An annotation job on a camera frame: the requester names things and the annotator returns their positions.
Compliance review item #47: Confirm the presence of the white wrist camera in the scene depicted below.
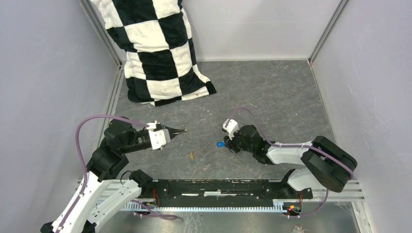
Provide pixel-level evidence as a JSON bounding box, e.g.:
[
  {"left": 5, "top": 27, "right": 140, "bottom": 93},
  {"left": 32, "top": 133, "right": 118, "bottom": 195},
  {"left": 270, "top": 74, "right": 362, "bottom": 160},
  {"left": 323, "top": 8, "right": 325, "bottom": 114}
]
[
  {"left": 146, "top": 120, "right": 171, "bottom": 150},
  {"left": 222, "top": 119, "right": 239, "bottom": 138}
]

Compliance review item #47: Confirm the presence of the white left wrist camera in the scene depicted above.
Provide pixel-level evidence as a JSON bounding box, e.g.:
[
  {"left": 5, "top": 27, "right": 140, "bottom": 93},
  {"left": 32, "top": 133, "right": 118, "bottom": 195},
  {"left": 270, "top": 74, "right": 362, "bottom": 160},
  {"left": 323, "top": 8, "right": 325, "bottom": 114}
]
[{"left": 146, "top": 120, "right": 171, "bottom": 150}]

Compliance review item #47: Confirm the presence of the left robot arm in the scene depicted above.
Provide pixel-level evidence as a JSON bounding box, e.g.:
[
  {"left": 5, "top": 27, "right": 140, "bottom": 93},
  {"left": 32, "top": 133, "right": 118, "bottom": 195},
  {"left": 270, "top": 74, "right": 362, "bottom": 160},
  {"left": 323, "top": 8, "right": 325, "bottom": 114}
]
[{"left": 40, "top": 115, "right": 187, "bottom": 233}]

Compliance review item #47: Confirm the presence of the black white checkered blanket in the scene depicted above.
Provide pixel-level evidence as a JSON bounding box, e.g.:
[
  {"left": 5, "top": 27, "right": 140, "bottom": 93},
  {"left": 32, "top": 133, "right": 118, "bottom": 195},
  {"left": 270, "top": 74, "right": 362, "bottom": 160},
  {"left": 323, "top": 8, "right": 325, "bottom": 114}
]
[{"left": 93, "top": 0, "right": 217, "bottom": 106}]

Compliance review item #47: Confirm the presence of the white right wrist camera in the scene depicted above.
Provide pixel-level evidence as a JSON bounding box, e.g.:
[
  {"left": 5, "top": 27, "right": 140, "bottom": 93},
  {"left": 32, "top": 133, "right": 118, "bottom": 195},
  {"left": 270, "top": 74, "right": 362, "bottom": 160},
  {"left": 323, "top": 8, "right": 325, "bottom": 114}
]
[{"left": 222, "top": 119, "right": 239, "bottom": 138}]

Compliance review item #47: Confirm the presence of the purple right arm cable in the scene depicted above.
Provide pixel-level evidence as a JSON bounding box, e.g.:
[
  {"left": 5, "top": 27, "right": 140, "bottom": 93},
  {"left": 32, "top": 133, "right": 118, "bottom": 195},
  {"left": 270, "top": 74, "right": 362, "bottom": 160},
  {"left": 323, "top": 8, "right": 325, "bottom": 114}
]
[{"left": 224, "top": 107, "right": 355, "bottom": 219}]

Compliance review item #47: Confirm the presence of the metal key organizer plate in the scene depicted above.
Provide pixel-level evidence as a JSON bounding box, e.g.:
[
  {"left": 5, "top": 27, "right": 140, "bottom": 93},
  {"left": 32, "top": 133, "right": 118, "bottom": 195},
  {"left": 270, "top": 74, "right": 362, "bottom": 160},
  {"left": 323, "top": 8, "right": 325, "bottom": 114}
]
[{"left": 184, "top": 129, "right": 193, "bottom": 156}]

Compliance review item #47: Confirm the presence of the white slotted cable duct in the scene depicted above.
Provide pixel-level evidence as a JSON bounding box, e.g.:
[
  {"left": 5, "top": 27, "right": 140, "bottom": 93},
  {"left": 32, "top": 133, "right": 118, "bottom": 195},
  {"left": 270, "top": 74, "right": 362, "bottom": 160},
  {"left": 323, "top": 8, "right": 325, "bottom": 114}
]
[{"left": 119, "top": 200, "right": 286, "bottom": 213}]

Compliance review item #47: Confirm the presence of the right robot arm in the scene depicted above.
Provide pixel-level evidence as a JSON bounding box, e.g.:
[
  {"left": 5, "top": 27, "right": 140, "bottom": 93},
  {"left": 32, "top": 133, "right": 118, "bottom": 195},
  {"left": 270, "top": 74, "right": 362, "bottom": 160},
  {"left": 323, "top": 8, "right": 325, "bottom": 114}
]
[{"left": 222, "top": 120, "right": 358, "bottom": 198}]

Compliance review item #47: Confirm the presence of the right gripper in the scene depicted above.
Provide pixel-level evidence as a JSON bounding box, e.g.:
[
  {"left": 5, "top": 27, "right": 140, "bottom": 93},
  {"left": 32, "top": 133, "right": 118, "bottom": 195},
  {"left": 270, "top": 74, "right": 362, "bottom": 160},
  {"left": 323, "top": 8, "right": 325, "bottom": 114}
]
[{"left": 223, "top": 129, "right": 255, "bottom": 154}]

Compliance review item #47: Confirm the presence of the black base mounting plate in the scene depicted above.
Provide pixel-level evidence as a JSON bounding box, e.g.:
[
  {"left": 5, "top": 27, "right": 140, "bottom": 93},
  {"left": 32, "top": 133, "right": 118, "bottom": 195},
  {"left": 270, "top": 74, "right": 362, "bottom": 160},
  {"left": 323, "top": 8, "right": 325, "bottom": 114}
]
[{"left": 136, "top": 179, "right": 313, "bottom": 208}]

